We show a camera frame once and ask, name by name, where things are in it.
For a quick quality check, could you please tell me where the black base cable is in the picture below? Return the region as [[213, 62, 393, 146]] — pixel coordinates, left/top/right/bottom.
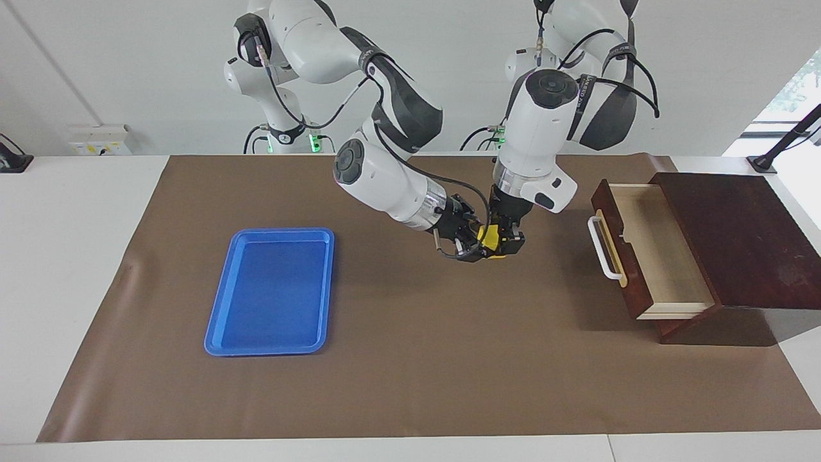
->
[[459, 124, 509, 153], [242, 124, 335, 155]]

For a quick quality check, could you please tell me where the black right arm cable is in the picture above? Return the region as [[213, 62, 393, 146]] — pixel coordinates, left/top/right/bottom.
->
[[253, 32, 489, 261]]

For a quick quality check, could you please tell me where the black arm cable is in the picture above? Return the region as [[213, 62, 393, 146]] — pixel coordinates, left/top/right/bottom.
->
[[253, 32, 489, 261], [534, 0, 661, 120]]

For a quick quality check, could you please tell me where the wooden drawer with white handle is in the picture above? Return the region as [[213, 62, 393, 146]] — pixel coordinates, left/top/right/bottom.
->
[[588, 178, 716, 321]]

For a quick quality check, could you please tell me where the black right base cable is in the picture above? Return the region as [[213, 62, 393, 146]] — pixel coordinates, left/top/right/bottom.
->
[[242, 124, 335, 155]]

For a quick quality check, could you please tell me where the yellow cube block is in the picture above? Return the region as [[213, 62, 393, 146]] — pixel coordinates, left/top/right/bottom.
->
[[477, 225, 509, 259]]

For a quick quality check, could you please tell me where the dark wooden drawer cabinet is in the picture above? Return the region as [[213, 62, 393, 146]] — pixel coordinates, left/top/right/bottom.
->
[[647, 171, 821, 346]]

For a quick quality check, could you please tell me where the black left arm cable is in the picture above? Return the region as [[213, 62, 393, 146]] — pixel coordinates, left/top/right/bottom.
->
[[534, 0, 661, 120]]

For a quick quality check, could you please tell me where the black table clamp stand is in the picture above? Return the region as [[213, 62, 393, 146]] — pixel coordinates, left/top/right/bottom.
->
[[0, 133, 35, 174]]

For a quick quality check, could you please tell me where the blue plastic tray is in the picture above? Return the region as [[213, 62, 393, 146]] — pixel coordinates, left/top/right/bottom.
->
[[204, 227, 335, 357]]

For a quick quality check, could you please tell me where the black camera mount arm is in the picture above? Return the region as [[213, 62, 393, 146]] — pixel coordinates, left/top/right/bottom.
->
[[747, 103, 821, 175]]

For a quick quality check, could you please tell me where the black left base cable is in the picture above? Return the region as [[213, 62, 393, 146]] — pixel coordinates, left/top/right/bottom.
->
[[459, 124, 509, 153]]

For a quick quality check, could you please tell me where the brown table mat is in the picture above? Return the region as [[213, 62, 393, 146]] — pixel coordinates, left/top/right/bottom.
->
[[37, 153, 821, 443]]

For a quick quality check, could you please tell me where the white wall socket box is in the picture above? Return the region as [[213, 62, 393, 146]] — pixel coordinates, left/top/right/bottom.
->
[[67, 124, 133, 157]]

